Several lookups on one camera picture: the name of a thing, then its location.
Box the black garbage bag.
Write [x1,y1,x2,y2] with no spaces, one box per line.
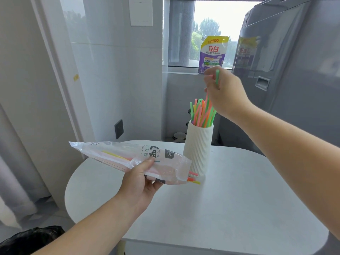
[0,225,66,255]

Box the clear plastic straw packet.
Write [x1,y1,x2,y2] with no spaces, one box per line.
[69,141,192,186]

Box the person's left forearm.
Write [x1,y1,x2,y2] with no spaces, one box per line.
[33,193,146,255]

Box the white ribbed holder vase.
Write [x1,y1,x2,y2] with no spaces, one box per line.
[183,120,214,179]

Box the grey washing machine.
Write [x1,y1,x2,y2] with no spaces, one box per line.
[218,0,340,168]

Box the white wall panel cover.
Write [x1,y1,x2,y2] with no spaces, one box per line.
[128,0,154,27]

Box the person's right forearm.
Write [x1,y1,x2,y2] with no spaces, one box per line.
[230,101,340,240]

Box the person's right hand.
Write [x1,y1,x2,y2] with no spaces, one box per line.
[204,66,252,123]

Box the bunch of upright colourful straws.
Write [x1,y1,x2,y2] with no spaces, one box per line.
[189,94,217,128]

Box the purple and yellow detergent pouch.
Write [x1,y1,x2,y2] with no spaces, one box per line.
[198,36,229,75]

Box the bundle of packed colourful straws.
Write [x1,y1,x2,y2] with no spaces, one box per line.
[101,150,201,185]

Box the window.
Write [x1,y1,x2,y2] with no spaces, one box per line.
[163,0,263,70]

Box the person's left hand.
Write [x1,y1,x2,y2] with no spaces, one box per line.
[116,157,164,211]

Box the black wall socket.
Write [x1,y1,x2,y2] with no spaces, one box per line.
[114,119,124,140]

